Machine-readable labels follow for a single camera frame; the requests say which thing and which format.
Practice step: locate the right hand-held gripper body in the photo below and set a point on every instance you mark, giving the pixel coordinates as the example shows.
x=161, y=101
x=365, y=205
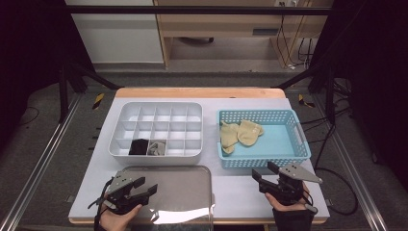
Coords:
x=288, y=191

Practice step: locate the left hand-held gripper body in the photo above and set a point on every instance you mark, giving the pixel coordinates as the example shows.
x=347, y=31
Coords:
x=123, y=199

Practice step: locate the white compartment storage box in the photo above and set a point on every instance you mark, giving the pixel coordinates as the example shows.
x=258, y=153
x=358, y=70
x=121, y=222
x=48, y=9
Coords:
x=154, y=159

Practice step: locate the blue perforated plastic basket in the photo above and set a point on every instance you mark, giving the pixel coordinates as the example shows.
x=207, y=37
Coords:
x=282, y=141

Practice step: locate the translucent grey box lid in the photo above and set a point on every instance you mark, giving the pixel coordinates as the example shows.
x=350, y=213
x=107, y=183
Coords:
x=179, y=189

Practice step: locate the black sock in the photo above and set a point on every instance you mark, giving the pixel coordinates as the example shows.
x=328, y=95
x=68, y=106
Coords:
x=139, y=147

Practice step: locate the grey sock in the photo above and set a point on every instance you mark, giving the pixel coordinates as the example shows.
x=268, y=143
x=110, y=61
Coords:
x=157, y=149

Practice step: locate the person's right hand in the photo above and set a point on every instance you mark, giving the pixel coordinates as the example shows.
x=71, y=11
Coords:
x=288, y=208

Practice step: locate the person's left hand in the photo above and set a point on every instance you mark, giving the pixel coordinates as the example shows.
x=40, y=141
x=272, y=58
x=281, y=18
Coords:
x=115, y=221

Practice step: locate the white table sheet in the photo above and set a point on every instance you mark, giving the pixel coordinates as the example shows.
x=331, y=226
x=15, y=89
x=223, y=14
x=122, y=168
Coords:
x=234, y=192

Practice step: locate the yellow black tape strip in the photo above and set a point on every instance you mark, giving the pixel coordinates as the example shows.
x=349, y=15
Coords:
x=303, y=101
x=98, y=101

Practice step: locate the black metal stand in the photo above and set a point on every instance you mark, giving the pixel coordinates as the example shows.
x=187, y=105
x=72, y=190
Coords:
x=330, y=96
x=63, y=96

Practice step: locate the white cabinet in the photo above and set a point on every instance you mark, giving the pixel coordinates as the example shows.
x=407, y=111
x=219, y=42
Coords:
x=118, y=38

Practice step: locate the black curtain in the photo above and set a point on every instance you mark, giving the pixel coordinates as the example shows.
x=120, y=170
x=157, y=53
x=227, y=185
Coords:
x=378, y=64
x=25, y=48

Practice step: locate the light wooden desk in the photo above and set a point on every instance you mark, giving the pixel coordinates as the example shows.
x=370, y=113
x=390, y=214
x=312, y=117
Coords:
x=224, y=27

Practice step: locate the white power strip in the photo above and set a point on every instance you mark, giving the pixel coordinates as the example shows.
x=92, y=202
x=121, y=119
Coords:
x=287, y=2

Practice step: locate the aluminium rail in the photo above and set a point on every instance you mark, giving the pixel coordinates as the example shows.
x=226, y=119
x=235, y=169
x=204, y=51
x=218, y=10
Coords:
x=362, y=192
x=38, y=170

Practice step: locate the black horizontal frame bar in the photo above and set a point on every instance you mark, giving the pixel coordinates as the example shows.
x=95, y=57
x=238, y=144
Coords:
x=192, y=10

